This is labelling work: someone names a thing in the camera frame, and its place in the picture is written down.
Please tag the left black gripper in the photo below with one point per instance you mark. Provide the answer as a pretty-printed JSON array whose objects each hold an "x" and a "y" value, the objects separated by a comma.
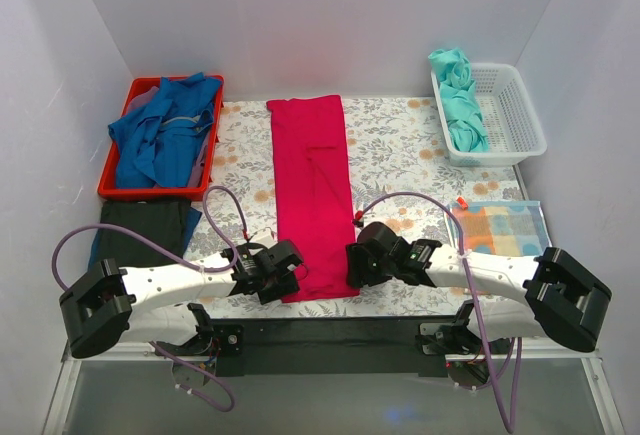
[{"x": 279, "y": 271}]

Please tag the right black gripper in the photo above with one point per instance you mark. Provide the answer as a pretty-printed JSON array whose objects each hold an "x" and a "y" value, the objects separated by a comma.
[{"x": 360, "y": 265}]

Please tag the magenta t shirt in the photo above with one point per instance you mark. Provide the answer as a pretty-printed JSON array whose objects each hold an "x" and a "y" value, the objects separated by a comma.
[{"x": 313, "y": 192}]

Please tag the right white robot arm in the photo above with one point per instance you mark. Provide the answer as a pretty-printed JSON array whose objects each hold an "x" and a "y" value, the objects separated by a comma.
[{"x": 550, "y": 295}]

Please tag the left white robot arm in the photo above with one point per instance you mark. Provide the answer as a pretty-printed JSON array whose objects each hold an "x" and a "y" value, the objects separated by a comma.
[{"x": 109, "y": 304}]

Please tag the floral table mat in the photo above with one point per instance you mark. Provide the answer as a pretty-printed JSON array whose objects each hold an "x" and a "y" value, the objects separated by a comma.
[{"x": 395, "y": 145}]

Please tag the dark blue folded t shirt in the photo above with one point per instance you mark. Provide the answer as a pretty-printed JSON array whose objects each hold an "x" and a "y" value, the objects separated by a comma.
[{"x": 192, "y": 225}]

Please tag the orange clip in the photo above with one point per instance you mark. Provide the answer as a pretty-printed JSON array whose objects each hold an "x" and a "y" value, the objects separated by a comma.
[{"x": 460, "y": 202}]

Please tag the colourful dotted towel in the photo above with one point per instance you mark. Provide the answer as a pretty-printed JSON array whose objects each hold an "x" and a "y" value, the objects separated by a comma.
[{"x": 509, "y": 228}]

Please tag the blue crumpled t shirt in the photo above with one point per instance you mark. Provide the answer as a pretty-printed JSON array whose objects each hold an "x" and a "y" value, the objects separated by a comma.
[{"x": 163, "y": 137}]

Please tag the white plastic basket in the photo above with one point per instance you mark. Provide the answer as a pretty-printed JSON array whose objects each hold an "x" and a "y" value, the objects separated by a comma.
[{"x": 514, "y": 129}]

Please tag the red plastic bin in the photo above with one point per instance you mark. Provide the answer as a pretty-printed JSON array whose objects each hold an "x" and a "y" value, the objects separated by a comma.
[{"x": 106, "y": 187}]

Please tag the teal crumpled t shirt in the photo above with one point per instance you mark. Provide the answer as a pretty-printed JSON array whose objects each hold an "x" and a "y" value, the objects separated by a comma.
[{"x": 457, "y": 89}]

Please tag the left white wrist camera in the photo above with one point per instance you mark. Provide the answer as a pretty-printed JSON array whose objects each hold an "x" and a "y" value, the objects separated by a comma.
[{"x": 265, "y": 237}]

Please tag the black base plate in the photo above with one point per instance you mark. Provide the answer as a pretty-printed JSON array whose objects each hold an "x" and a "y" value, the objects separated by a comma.
[{"x": 314, "y": 346}]

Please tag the aluminium rail frame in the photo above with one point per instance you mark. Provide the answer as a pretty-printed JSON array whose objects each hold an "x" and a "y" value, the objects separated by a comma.
[{"x": 133, "y": 390}]

